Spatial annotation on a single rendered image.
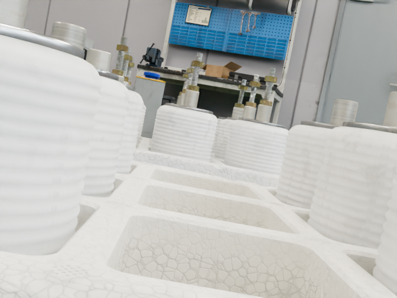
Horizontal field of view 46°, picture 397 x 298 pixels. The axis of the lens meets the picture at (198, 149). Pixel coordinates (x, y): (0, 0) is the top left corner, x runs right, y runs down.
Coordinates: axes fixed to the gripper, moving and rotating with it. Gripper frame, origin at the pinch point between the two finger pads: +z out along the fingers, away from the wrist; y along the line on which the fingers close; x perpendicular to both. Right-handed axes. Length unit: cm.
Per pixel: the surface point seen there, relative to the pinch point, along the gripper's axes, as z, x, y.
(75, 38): 20, -58, -4
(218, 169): 29.5, -20.6, 0.4
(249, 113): 20.1, -1.1, 0.1
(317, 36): -103, 485, -10
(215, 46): -72, 478, -128
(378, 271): 29, -62, 17
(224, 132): 24.4, -3.4, -3.2
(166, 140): 27.1, -19.6, -8.3
